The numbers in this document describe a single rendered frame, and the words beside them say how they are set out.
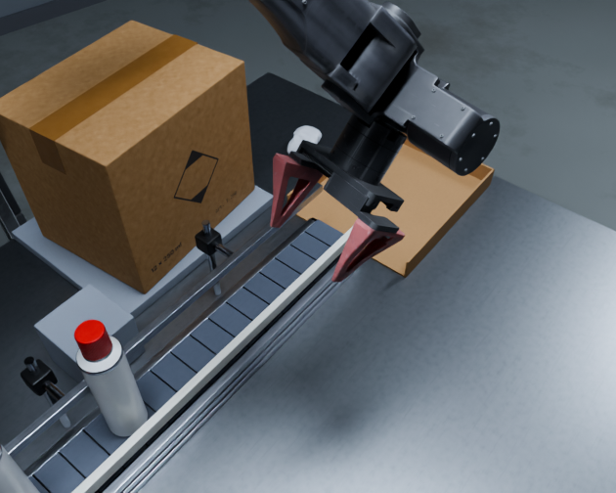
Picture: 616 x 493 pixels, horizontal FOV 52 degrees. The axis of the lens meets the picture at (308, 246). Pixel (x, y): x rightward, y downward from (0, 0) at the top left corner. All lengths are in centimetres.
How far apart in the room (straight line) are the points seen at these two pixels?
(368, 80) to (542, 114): 249
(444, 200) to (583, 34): 254
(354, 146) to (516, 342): 54
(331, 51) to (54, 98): 58
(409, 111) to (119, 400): 48
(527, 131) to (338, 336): 201
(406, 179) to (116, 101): 57
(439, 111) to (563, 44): 302
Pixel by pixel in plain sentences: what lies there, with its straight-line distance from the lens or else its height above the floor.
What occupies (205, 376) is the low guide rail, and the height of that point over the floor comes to 91.
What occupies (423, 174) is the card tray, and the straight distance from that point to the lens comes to 126.
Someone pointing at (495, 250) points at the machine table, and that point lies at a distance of 115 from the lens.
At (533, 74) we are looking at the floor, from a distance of 326.
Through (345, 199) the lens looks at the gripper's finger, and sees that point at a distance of 59.
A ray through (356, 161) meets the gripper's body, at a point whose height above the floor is 127.
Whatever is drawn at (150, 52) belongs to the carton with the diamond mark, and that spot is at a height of 112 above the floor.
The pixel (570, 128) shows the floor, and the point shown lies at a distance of 296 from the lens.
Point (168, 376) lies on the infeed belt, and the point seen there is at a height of 88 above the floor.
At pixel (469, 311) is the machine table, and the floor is 83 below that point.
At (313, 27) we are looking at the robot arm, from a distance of 50.
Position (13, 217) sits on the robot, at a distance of 160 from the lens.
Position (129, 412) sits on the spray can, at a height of 94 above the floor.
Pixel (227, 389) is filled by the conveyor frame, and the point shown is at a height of 86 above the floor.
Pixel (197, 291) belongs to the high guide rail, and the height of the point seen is 96.
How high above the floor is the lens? 165
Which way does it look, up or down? 48 degrees down
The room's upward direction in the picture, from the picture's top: straight up
